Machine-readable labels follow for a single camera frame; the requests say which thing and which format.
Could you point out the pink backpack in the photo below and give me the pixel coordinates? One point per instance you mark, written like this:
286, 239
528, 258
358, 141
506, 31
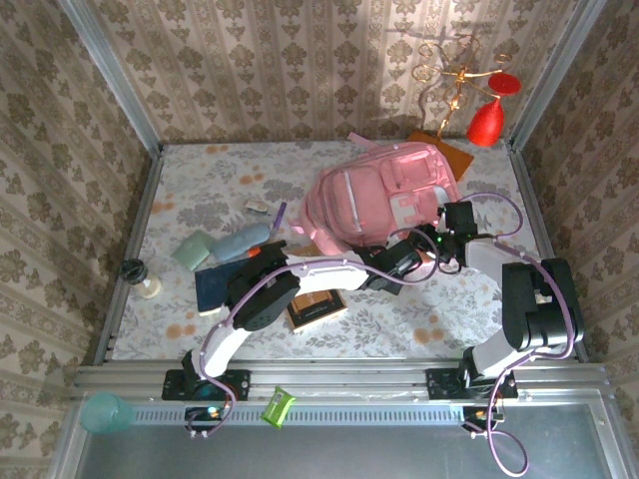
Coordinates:
349, 199

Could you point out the purple pen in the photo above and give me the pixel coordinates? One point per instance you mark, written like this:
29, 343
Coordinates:
278, 217

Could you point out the blue-grey pencil case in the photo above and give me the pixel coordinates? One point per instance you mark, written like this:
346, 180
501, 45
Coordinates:
239, 242

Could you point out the dark blue book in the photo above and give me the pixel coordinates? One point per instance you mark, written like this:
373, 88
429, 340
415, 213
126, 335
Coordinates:
212, 287

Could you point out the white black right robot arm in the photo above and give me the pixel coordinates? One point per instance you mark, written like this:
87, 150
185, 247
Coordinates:
529, 309

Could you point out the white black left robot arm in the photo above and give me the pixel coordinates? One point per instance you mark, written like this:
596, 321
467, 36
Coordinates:
324, 277

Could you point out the red cone ornament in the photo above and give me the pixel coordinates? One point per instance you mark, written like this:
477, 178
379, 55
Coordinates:
485, 125

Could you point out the red disc ornament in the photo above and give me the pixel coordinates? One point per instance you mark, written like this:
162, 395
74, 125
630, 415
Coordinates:
504, 84

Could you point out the small black controller board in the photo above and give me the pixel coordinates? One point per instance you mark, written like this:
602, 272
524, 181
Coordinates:
199, 415
471, 415

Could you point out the small green box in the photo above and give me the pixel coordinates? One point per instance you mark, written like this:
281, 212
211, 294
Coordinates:
278, 406

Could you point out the grey metal sheet panel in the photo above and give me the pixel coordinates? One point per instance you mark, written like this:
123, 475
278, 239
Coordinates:
349, 454

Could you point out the floral table cloth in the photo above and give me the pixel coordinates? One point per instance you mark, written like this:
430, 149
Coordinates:
199, 169

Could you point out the small bottle black cap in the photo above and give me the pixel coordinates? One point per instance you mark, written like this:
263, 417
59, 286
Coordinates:
147, 285

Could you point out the teal plastic cup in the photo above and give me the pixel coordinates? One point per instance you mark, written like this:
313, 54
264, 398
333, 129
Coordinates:
102, 414

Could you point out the aluminium side rail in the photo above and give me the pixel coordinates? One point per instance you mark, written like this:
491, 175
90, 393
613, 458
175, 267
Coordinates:
145, 199
531, 199

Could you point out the aluminium front frame rail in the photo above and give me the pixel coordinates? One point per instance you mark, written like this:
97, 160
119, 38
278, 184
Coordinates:
349, 379

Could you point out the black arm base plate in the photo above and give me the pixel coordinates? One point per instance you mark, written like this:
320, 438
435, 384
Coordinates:
439, 384
242, 378

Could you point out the aluminium frame post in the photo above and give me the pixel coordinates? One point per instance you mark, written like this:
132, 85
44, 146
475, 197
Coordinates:
554, 75
113, 75

